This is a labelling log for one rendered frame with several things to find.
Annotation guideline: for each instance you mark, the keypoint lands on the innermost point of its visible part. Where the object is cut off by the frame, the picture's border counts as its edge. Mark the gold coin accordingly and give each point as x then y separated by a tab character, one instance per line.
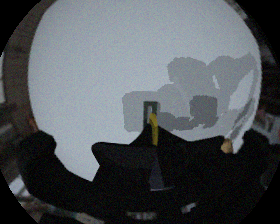
153	122

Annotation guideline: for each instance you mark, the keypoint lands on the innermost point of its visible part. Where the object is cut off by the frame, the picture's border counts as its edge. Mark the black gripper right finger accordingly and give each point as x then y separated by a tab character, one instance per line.
175	153

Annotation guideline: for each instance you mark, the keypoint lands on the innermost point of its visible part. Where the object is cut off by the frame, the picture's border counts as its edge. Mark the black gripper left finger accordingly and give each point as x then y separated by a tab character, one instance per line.
138	154

